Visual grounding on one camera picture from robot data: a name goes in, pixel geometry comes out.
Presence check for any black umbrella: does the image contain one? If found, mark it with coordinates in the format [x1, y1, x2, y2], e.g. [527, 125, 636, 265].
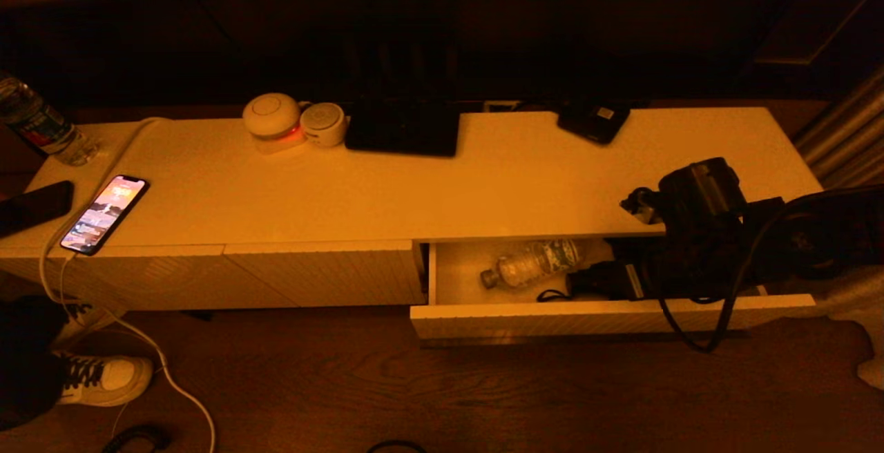
[537, 260, 631, 302]

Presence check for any white cabinet drawer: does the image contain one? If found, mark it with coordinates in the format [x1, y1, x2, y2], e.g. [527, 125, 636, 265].
[411, 238, 817, 349]

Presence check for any clear plastic bottle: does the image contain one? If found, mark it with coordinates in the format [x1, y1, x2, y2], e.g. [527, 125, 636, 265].
[481, 239, 584, 290]

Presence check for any white low cabinet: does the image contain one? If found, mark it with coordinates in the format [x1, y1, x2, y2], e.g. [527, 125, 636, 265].
[0, 106, 826, 312]

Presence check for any small black labelled device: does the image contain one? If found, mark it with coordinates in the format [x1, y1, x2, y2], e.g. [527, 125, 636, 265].
[558, 99, 632, 145]

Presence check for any black flat box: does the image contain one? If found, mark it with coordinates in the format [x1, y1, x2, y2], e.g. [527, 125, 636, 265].
[344, 97, 461, 157]

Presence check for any small white round speaker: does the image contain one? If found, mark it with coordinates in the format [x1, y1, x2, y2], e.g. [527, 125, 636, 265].
[299, 102, 347, 148]

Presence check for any white round red-lit device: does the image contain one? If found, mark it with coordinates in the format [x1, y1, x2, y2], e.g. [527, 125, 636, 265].
[241, 92, 305, 155]

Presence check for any green label water bottle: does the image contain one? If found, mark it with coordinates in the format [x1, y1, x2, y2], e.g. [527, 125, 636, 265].
[0, 72, 101, 167]

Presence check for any dark trouser leg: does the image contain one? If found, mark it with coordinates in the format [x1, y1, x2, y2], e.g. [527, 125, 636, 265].
[0, 294, 71, 433]

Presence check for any white and grey wrist camera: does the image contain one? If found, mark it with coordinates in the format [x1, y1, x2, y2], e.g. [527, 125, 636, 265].
[622, 187, 662, 226]

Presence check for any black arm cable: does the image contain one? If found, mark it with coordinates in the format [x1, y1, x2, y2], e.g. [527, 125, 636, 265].
[655, 191, 884, 354]

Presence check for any black coiled cable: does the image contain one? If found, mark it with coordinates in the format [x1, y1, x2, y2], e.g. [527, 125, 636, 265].
[102, 425, 172, 453]

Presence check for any white charging cable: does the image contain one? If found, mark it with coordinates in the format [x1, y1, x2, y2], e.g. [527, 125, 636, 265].
[38, 117, 216, 453]

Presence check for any black smartphone with cable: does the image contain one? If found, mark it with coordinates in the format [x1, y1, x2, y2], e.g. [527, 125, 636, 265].
[60, 175, 151, 257]

